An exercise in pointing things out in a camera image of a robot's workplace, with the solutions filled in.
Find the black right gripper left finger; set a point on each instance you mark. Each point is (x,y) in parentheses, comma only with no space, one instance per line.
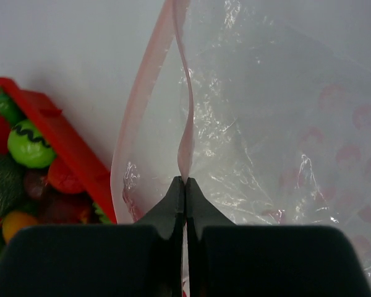
(141,259)

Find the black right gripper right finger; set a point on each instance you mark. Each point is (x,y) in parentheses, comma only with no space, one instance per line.
(226,259)

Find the clear zip top bag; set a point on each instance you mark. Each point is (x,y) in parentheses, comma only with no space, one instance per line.
(267,104)

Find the red orange mango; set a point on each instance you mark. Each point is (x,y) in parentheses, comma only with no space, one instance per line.
(63,179)

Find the dark red plum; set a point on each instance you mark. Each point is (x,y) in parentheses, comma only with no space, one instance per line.
(35,183)

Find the yellow green mango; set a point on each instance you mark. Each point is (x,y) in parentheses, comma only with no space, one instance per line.
(14,221)

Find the green toy melon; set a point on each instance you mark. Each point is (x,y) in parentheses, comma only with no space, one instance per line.
(28,147)

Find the red plastic tray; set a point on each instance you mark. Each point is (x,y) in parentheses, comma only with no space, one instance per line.
(94,205)

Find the green chili pepper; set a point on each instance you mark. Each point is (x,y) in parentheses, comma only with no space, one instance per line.
(9,110)

